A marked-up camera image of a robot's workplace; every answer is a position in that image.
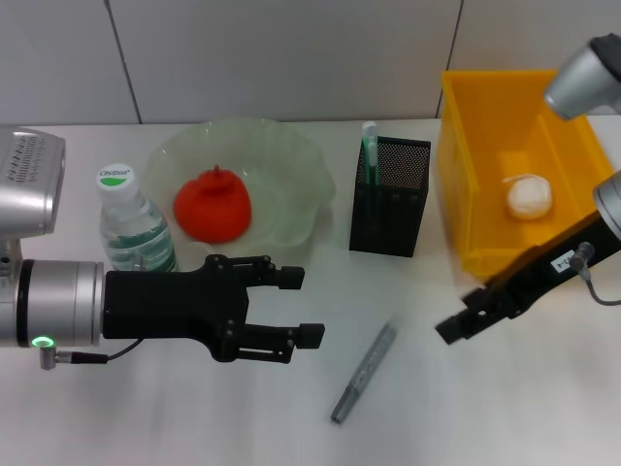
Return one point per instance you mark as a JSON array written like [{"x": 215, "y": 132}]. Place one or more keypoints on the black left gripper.
[{"x": 165, "y": 306}]

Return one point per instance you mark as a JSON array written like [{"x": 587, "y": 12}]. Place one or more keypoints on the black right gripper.
[{"x": 538, "y": 276}]

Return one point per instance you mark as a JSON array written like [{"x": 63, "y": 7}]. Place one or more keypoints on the grey marker pen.
[{"x": 364, "y": 374}]

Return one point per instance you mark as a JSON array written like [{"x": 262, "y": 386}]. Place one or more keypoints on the white paper ball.
[{"x": 529, "y": 196}]

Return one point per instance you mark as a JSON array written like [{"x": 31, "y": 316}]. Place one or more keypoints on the mint green retractable pen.
[{"x": 369, "y": 155}]

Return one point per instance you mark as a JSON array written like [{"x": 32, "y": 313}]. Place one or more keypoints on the clear water bottle green label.
[{"x": 131, "y": 228}]

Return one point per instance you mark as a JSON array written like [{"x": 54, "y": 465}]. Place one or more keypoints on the black mesh pen holder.
[{"x": 388, "y": 223}]

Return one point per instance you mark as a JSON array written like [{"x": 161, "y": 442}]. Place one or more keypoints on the pale green glass fruit plate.
[{"x": 291, "y": 184}]

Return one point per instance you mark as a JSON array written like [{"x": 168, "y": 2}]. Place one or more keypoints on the yellow plastic bin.
[{"x": 470, "y": 194}]

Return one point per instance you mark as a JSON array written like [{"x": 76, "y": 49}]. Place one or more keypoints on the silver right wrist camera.
[{"x": 577, "y": 82}]

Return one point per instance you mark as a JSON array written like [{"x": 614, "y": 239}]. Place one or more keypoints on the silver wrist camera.
[
  {"x": 29, "y": 194},
  {"x": 577, "y": 82}
]

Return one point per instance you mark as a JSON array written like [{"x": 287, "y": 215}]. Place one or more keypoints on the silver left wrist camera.
[{"x": 29, "y": 194}]

